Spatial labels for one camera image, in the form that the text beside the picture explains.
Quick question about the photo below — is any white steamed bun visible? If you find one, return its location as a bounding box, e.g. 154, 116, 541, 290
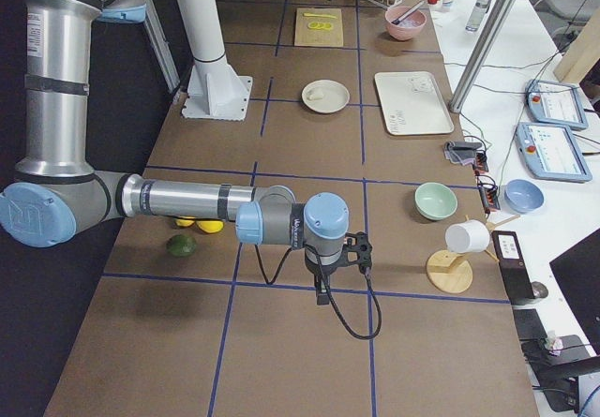
307, 88, 324, 100

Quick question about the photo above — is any beige round plate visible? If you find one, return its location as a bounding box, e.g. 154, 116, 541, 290
301, 80, 350, 114

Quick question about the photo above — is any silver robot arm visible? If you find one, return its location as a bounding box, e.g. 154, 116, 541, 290
1, 0, 372, 305

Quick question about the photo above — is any white bear serving tray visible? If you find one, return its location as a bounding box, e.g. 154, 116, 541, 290
374, 71, 454, 136

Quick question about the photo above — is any yellow plastic knife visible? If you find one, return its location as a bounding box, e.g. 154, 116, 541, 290
303, 12, 338, 19

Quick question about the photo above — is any bamboo cutting board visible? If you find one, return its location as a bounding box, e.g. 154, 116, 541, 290
293, 7, 344, 48

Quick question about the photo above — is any pink bowl with ice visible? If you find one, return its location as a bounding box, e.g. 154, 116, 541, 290
384, 6, 428, 41

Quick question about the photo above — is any wooden mug stand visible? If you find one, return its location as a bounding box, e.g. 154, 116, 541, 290
426, 216, 518, 294

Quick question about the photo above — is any yellow lemon lower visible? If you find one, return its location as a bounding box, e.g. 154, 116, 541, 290
196, 219, 224, 234

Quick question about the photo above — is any yellow lemon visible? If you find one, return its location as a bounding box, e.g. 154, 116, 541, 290
174, 217, 196, 228
196, 219, 224, 234

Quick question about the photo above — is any mint green bowl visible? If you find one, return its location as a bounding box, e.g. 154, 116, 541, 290
414, 182, 458, 221

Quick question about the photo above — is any green lime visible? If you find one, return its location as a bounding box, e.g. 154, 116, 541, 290
166, 234, 197, 258

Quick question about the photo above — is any clear water bottle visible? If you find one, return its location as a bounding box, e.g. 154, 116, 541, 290
465, 0, 491, 32

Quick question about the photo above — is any white hanging mug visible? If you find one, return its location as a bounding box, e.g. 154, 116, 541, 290
444, 220, 490, 254

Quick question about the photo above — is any yellow lemon upper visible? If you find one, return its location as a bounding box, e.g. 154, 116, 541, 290
174, 217, 196, 228

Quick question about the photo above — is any black box device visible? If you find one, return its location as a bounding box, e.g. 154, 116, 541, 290
491, 230, 534, 305

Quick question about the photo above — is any grey folded cloth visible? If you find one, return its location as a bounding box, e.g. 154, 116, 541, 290
443, 141, 483, 166

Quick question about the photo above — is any blue bowl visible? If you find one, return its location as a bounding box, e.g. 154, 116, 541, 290
503, 179, 545, 214

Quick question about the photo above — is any far blue teach pendant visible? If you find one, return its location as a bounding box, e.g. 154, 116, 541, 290
525, 80, 589, 131

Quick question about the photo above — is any blue teach pendant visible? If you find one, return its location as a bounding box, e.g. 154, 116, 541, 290
525, 80, 589, 131
515, 122, 593, 183

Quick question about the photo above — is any black monitor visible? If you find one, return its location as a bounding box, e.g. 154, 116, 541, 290
549, 230, 600, 350

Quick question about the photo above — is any near blue teach pendant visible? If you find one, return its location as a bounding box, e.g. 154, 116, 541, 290
515, 122, 593, 183

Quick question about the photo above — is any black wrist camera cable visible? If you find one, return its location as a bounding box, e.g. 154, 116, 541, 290
252, 243, 383, 341

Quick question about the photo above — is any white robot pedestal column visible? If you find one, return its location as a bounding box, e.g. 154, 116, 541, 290
177, 0, 253, 121

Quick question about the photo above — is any aluminium frame post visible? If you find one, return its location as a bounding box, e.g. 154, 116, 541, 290
448, 0, 516, 113

